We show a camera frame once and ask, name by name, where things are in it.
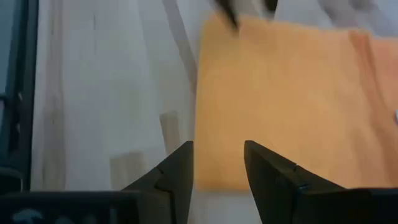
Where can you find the orange microfiber towel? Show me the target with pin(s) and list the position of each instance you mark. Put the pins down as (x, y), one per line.
(289, 109)

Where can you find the black aluminium table frame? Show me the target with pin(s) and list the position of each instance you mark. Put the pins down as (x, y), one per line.
(21, 109)

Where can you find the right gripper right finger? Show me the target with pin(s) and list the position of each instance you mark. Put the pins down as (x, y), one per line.
(311, 208)

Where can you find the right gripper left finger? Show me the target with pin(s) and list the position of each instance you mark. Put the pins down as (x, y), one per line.
(124, 208)

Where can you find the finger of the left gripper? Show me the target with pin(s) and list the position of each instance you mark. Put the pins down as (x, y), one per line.
(229, 14)
(271, 4)

